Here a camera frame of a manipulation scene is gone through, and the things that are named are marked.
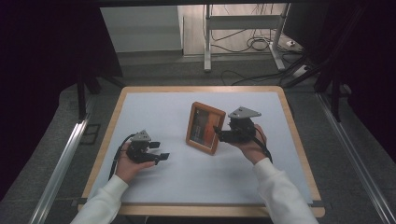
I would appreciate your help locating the white board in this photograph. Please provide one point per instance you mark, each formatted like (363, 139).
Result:
(141, 28)

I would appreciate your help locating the black metal stand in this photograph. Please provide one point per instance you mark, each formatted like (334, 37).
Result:
(90, 84)
(330, 77)

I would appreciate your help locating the white metal desk frame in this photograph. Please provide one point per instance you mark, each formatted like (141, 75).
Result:
(243, 23)

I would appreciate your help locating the black floor grate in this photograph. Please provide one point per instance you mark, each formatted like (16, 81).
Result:
(90, 134)

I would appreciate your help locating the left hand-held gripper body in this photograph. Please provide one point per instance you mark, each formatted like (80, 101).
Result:
(140, 147)

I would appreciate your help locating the wooden picture frame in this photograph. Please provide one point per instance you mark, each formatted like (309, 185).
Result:
(204, 127)

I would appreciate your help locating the white power strip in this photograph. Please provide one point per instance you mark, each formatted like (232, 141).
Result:
(291, 43)

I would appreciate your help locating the person's left hand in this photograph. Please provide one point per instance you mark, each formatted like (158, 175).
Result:
(129, 169)

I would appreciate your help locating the white table mat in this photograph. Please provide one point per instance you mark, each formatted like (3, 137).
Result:
(174, 183)

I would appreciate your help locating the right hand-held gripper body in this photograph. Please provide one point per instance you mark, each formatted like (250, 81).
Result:
(241, 126)

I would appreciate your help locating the aluminium rail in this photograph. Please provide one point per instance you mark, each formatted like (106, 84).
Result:
(59, 174)
(358, 165)

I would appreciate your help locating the person's right hand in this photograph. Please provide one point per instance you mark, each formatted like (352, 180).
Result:
(253, 146)

